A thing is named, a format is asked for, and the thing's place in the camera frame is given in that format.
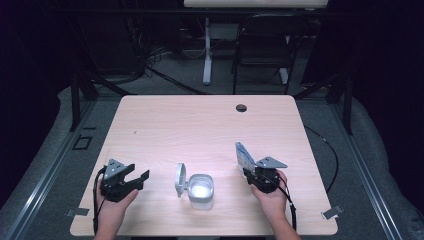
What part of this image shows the person's right hand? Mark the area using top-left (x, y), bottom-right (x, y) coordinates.
top-left (250, 169), bottom-right (289, 218)

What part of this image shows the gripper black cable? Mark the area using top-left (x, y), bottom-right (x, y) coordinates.
top-left (271, 173), bottom-right (298, 232)
top-left (92, 165), bottom-right (108, 235)

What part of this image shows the white and blue pouch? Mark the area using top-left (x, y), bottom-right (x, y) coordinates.
top-left (234, 141), bottom-right (258, 177)

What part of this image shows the black metal stand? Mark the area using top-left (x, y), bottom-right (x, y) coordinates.
top-left (69, 68), bottom-right (136, 132)
top-left (293, 69), bottom-right (354, 136)

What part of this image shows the metal floor rail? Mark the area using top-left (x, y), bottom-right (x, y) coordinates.
top-left (329, 99), bottom-right (405, 240)
top-left (3, 99), bottom-right (98, 240)

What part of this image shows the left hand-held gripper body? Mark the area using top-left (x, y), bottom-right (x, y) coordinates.
top-left (100, 158), bottom-right (139, 203)

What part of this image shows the thick black floor cable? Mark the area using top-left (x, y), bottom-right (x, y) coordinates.
top-left (144, 64), bottom-right (209, 96)

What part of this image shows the white desk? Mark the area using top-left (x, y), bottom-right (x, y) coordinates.
top-left (183, 0), bottom-right (329, 86)

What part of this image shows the square floor socket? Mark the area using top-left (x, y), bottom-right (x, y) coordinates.
top-left (72, 134), bottom-right (94, 151)

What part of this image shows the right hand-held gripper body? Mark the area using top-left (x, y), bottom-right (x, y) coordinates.
top-left (247, 156), bottom-right (288, 194)

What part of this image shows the black chair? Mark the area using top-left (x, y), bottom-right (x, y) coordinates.
top-left (231, 13), bottom-right (309, 96)

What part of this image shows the glass jar with hinged lid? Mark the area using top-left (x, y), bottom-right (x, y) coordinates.
top-left (174, 162), bottom-right (215, 211)

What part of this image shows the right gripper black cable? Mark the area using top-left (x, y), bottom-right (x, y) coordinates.
top-left (271, 173), bottom-right (298, 232)

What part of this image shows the thin black floor cable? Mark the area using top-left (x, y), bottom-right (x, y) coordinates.
top-left (303, 125), bottom-right (340, 194)

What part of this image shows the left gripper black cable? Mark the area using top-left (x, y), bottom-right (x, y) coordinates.
top-left (92, 165), bottom-right (108, 235)

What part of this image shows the person's left hand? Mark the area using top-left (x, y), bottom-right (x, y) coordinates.
top-left (95, 185), bottom-right (139, 223)

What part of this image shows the grey tape strip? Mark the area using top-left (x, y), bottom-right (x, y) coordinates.
top-left (321, 204), bottom-right (344, 221)
top-left (65, 207), bottom-right (90, 218)

